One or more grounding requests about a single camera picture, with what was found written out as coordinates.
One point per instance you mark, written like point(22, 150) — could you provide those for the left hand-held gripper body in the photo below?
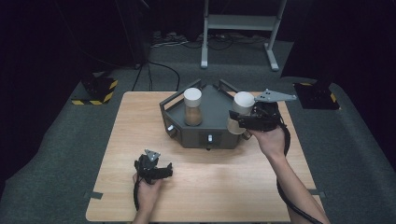
point(148, 169)

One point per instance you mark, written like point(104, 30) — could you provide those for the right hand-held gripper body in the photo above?
point(264, 119)

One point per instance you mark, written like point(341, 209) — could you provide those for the grey rack with drawers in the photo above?
point(214, 118)

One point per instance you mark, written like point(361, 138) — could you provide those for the brown spice jar white lid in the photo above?
point(193, 109)

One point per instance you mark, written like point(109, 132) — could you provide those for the person's right hand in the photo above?
point(272, 143)

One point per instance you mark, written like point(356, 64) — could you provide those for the person's left hand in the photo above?
point(146, 194)

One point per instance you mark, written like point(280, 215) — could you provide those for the yellow-black striped stand base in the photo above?
point(98, 90)
point(317, 96)

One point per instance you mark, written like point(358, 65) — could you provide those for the grey tape strip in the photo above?
point(93, 195)
point(318, 193)

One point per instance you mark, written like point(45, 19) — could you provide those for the grey metal stand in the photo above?
point(239, 22)

